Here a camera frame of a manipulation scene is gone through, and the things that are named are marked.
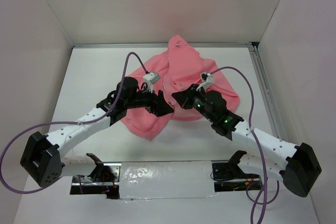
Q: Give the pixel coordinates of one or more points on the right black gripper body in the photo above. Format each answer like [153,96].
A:
[198,98]

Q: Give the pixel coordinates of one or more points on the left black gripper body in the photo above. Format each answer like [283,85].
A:
[146,100]

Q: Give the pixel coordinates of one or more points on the pink zip jacket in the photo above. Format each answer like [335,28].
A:
[178,67]

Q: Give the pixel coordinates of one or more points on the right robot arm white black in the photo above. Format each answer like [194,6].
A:
[295,165]

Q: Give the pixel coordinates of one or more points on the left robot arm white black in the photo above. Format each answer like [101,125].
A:
[43,152]

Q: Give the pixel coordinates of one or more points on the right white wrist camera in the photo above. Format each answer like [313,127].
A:
[207,81]

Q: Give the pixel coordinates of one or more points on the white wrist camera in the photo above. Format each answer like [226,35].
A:
[207,81]
[150,79]

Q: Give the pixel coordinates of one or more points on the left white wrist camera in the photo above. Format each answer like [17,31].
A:
[150,79]

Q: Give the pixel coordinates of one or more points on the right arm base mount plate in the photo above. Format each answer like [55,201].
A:
[228,177]

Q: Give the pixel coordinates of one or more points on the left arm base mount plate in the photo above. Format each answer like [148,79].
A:
[103,180]

